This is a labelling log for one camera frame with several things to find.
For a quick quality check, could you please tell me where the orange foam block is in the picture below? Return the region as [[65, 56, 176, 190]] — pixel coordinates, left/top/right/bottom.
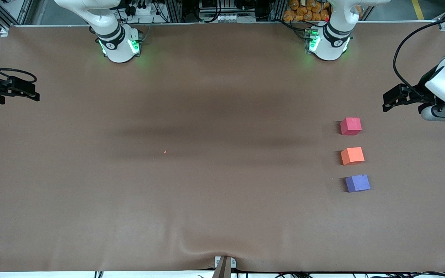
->
[[340, 147, 365, 166]]

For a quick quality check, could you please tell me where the red foam block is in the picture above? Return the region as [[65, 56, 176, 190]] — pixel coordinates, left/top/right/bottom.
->
[[340, 117, 362, 136]]

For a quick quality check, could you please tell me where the purple foam block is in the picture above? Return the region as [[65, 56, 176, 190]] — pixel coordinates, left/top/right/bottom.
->
[[345, 174, 371, 193]]

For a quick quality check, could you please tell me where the heap of orange items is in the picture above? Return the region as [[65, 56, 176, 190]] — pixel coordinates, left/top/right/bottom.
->
[[283, 0, 331, 22]]

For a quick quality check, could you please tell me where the brown table cover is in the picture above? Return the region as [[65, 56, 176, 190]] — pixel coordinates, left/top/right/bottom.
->
[[0, 22, 445, 273]]

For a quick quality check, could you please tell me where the long white power strip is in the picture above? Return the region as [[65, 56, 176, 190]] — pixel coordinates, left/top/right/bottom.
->
[[199, 14, 256, 22]]

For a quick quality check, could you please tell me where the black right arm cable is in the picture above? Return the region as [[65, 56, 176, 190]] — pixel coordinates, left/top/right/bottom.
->
[[0, 58, 37, 84]]

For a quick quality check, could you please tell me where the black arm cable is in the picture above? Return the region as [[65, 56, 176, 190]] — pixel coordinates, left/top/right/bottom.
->
[[0, 58, 37, 84], [392, 15, 445, 103]]

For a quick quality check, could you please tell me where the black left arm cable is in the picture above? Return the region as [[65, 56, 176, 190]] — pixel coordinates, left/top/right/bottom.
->
[[392, 15, 445, 103]]

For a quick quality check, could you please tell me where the aluminium frame profile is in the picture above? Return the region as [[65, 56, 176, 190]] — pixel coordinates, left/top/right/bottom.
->
[[166, 0, 183, 23], [0, 0, 34, 33]]

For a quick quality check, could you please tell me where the metal clamp bracket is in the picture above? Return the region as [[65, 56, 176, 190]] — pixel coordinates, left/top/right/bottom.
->
[[212, 256, 237, 278]]

